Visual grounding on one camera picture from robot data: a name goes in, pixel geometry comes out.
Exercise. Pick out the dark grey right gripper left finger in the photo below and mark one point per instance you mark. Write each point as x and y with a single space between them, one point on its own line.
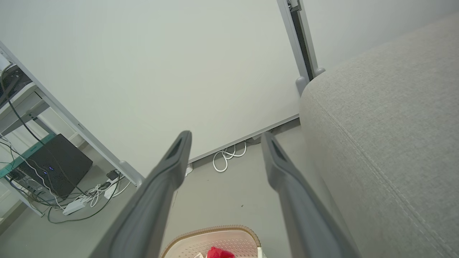
150 200

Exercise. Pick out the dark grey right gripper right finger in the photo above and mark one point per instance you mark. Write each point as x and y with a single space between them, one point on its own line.
301 215

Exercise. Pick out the red white-striped garment with label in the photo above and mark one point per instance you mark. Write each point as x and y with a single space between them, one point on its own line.
218 253

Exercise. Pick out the grey fabric sofa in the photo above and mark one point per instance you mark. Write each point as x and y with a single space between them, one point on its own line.
387 143

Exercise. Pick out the white plug adapter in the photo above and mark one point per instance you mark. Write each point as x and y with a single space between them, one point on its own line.
110 190

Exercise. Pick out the cream perforated laundry basket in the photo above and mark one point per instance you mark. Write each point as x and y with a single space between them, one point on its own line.
229 242

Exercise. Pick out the white power strip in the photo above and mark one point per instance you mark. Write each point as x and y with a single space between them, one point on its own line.
73 207

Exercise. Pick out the black computer box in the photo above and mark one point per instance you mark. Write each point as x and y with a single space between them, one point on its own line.
59 165

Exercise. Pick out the green shelf bar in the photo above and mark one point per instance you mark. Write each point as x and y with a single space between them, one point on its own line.
25 156

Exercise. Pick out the white desk frame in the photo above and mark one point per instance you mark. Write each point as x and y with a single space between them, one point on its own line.
21 104

